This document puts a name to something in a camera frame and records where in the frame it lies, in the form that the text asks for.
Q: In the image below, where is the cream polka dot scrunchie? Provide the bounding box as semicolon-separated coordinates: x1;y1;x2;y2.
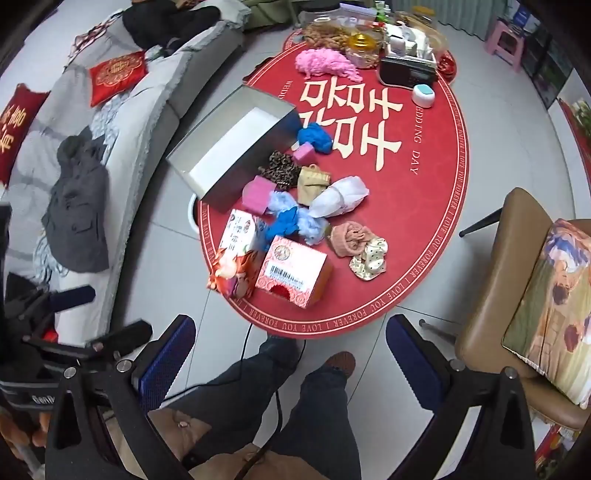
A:
349;237;389;281

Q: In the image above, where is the pink knit sock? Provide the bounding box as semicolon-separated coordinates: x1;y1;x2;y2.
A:
329;221;376;258

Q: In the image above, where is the light blue fluffy cloth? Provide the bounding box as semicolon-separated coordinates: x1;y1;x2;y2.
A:
266;191;329;246

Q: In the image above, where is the blue plastic glove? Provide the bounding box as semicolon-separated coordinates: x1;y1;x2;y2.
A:
264;207;300;251

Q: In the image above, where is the large pink foam block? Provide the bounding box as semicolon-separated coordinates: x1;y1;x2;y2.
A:
242;176;276;216

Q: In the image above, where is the beige sock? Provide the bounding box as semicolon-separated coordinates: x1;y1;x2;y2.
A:
297;164;332;207

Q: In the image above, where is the leopard print scrunchie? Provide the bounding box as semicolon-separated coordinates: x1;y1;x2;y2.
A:
259;151;301;191

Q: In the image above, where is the small pink foam block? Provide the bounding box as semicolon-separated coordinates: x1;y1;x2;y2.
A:
293;142;315;166

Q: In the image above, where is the floral cushion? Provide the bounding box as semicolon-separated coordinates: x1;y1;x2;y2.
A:
502;219;590;409

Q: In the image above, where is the grey jacket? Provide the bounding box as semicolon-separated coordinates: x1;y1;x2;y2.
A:
42;127;109;273

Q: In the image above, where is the red patterned carton box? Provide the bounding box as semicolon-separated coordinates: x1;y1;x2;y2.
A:
256;236;332;309

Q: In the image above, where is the grey sofa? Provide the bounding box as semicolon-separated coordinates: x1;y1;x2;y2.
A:
4;1;250;345

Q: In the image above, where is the brown leather chair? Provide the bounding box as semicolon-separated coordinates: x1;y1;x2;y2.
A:
455;187;590;431

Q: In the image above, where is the red round table mat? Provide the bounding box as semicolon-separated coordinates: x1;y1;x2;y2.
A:
197;28;471;340

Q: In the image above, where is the grey open cardboard box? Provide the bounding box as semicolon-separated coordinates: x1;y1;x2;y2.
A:
166;85;301;213

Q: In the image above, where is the dark red cushion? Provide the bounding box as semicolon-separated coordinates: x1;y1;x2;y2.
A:
0;83;49;188

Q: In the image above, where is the white blue round device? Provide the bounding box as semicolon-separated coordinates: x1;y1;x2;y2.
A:
412;84;436;109

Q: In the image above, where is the red embroidered cushion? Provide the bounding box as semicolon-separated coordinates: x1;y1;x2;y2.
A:
89;51;147;108

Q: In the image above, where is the black radio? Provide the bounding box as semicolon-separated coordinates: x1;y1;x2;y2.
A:
377;57;437;88

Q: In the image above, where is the fluffy pink yarn cloth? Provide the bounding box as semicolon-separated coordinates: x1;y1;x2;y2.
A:
294;48;363;83

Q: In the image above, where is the gold lid glass jar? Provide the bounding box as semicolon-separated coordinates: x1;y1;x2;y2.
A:
346;32;381;70

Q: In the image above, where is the pink plastic stool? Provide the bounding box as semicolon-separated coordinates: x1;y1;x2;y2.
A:
485;20;525;71

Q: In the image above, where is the jar of peanuts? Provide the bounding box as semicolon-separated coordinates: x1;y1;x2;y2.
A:
303;16;358;52

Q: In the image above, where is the black cable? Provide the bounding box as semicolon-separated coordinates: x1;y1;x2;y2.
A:
161;322;309;480

